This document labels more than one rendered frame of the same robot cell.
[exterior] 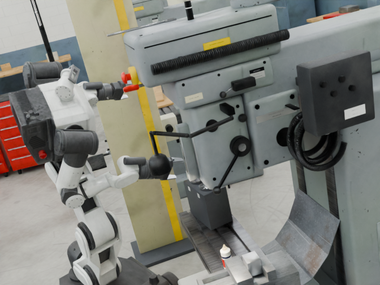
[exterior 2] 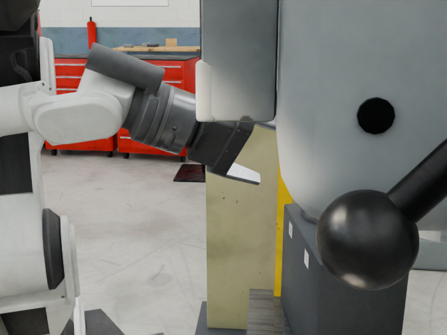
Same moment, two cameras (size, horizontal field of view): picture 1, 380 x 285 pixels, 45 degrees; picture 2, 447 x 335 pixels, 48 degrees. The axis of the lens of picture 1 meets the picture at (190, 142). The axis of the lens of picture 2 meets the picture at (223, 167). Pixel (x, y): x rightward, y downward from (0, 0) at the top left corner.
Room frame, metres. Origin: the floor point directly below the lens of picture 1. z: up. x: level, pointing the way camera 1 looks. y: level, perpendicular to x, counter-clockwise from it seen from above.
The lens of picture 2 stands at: (1.26, -0.05, 1.39)
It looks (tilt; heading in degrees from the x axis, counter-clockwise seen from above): 17 degrees down; 16
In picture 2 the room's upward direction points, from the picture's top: straight up
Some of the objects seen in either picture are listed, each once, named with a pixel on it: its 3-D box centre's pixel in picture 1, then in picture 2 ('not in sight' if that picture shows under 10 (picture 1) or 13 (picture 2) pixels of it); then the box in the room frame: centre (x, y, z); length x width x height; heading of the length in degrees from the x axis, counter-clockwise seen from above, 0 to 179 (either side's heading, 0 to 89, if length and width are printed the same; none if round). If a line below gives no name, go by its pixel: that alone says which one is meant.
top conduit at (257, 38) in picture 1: (221, 51); not in sight; (1.41, -0.16, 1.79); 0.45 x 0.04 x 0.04; 102
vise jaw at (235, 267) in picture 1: (238, 272); not in sight; (1.39, -0.07, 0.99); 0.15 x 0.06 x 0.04; 10
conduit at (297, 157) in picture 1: (310, 135); not in sight; (1.41, -0.40, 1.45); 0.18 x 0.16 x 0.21; 102
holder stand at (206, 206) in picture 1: (207, 199); (334, 280); (1.98, -0.02, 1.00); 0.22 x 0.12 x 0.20; 22
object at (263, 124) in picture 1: (264, 121); not in sight; (1.58, -0.28, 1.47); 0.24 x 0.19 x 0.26; 12
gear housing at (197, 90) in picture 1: (215, 77); not in sight; (1.55, -0.13, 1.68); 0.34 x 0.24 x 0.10; 102
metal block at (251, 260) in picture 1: (252, 263); not in sight; (1.40, -0.12, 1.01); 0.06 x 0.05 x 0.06; 10
